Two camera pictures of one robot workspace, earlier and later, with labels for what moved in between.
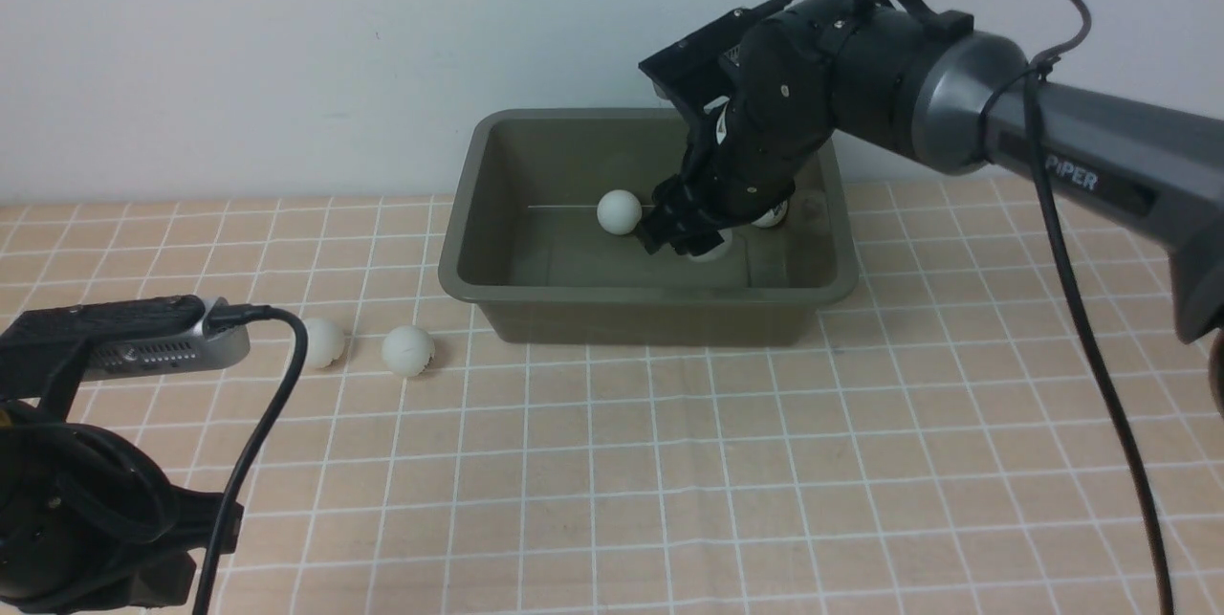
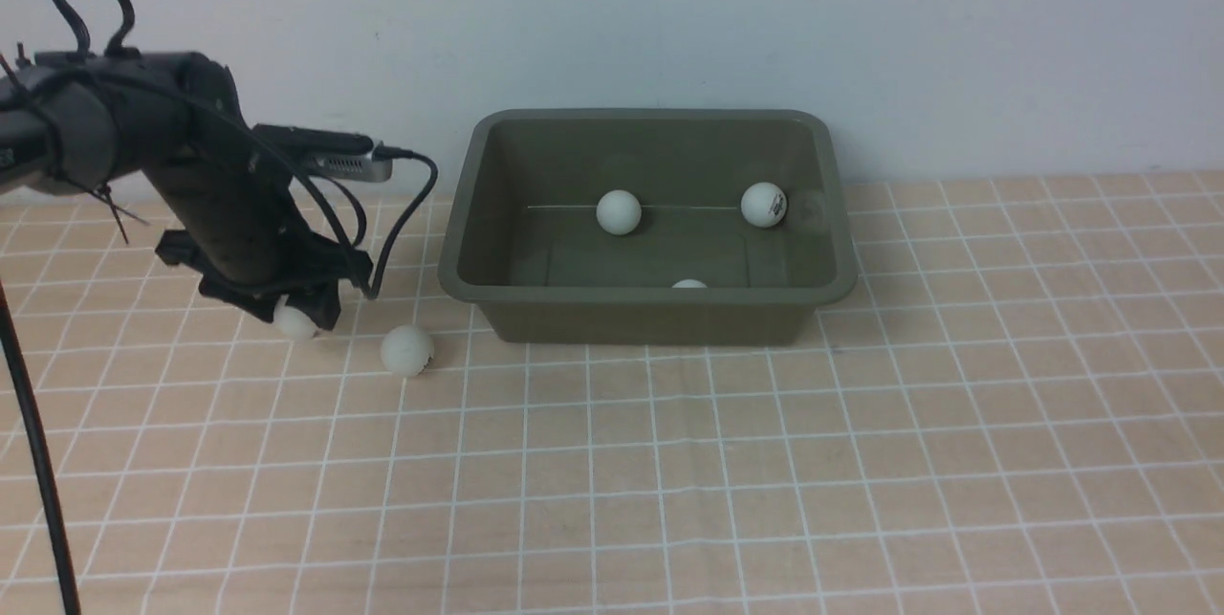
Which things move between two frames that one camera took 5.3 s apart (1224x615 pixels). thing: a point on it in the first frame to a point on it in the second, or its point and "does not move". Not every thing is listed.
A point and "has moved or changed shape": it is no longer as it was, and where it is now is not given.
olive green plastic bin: (522, 230) does not move
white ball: (407, 351) does not move
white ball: (619, 212) does not move
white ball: (326, 341) has moved or changed shape
